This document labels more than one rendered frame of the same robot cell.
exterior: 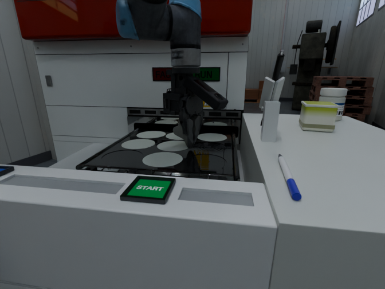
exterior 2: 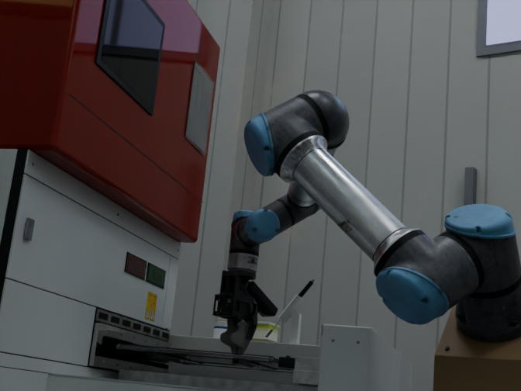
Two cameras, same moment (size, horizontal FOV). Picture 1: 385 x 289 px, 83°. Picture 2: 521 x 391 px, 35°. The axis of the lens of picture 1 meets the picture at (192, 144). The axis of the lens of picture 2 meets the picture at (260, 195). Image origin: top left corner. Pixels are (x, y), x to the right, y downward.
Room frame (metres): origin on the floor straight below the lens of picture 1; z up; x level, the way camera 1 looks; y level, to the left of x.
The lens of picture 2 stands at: (0.29, 2.01, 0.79)
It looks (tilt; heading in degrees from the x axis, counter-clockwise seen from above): 15 degrees up; 278
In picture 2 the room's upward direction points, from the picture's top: 6 degrees clockwise
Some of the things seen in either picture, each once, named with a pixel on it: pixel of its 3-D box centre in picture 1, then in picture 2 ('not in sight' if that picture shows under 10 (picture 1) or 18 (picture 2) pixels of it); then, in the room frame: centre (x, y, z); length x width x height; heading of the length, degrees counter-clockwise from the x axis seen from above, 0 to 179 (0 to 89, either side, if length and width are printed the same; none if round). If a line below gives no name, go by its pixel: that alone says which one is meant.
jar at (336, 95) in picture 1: (330, 104); (225, 330); (0.69, -0.43, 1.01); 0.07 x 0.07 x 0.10
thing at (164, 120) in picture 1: (181, 129); (134, 353); (0.83, 0.04, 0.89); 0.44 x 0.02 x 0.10; 81
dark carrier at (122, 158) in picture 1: (173, 146); (217, 359); (0.62, 0.06, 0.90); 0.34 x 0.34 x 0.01; 81
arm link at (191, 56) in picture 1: (185, 59); (243, 264); (0.59, 0.02, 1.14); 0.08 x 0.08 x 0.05
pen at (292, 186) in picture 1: (286, 171); not in sight; (0.29, -0.14, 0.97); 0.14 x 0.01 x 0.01; 167
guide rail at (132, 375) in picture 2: not in sight; (223, 385); (0.58, 0.19, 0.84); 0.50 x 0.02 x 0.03; 171
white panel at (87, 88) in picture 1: (137, 95); (104, 289); (0.87, 0.21, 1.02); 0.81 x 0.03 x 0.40; 81
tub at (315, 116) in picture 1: (317, 116); (261, 334); (0.56, -0.32, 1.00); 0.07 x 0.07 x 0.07; 72
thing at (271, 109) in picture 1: (269, 108); (290, 319); (0.47, -0.17, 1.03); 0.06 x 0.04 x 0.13; 171
